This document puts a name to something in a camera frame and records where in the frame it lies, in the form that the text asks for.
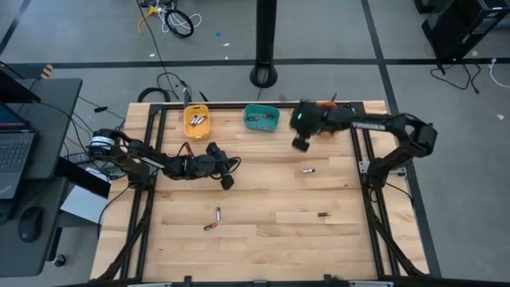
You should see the black computer tower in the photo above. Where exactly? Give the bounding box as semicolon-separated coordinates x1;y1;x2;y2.
421;0;510;61

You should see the black laptop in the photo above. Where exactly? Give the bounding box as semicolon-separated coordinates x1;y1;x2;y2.
0;102;40;200

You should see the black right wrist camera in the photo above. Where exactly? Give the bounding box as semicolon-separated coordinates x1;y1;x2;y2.
292;136;312;154

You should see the yellow cable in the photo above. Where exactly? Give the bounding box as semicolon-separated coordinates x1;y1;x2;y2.
137;6;160;35

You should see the black desk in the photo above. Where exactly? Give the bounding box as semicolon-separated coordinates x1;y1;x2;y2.
0;77;84;279

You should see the white cable with plug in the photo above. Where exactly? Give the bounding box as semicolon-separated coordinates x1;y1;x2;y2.
488;57;510;89

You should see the black coiled cable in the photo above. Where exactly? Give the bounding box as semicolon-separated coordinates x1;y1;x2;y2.
164;8;195;40

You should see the long black floor cable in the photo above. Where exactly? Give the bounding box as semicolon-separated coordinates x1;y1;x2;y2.
135;0;188;88

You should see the grey flat sheet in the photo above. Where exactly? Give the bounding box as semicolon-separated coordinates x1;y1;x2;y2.
59;184;112;227

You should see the teal plastic bin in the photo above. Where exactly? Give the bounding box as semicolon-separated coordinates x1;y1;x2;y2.
242;103;281;133

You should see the thick black cable coil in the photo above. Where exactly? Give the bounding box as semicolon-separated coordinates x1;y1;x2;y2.
137;86;172;104

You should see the black stand pole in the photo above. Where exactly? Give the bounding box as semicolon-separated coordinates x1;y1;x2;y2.
249;0;279;89

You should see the black monitor screen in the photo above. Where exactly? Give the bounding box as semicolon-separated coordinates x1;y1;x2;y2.
0;61;42;104

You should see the yellow plastic bin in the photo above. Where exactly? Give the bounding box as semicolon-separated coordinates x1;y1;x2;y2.
182;104;211;142

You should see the black computer mouse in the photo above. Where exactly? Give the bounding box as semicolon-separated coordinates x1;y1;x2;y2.
18;206;44;243

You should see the orange plastic bin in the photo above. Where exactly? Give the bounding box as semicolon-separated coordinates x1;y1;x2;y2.
317;100;343;136

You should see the black rectangular slab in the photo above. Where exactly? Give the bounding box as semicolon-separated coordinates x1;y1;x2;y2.
55;156;112;199

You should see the black aluminium table frame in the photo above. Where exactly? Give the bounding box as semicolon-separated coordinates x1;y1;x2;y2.
90;100;434;287

